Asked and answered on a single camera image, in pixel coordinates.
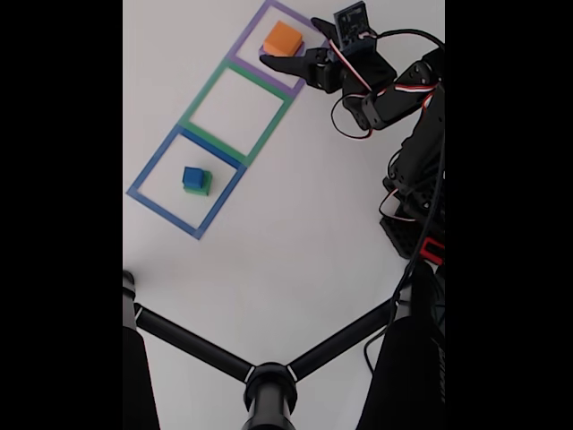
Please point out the orange block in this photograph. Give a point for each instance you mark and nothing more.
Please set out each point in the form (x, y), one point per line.
(282, 38)

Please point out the large purple block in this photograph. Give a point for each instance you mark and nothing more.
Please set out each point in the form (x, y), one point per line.
(264, 50)

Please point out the green cube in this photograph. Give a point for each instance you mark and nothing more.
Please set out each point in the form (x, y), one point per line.
(207, 183)

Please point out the small blue cube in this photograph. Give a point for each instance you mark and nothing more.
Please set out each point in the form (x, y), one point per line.
(192, 177)

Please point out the purple tape square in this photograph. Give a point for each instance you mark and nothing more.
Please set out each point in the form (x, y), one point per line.
(262, 77)

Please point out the green tape square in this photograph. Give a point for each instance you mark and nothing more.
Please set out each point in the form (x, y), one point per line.
(215, 141)

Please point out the red clamp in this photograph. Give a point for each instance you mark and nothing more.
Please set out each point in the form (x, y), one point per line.
(432, 251)

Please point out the blue tape square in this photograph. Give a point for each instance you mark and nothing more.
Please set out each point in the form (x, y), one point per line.
(163, 215)

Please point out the black tripod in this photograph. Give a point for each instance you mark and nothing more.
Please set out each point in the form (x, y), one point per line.
(268, 389)

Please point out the blue camera circuit board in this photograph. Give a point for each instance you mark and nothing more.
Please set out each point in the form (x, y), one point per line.
(353, 24)

